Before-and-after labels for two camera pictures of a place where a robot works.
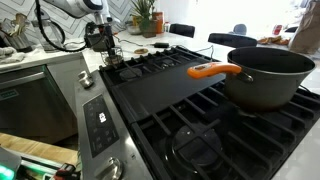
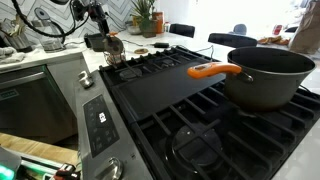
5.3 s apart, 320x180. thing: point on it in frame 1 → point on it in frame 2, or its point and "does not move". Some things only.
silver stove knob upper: [85, 79] does not move
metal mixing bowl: [134, 30] does not move
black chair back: [232, 40] does not move
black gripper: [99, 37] → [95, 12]
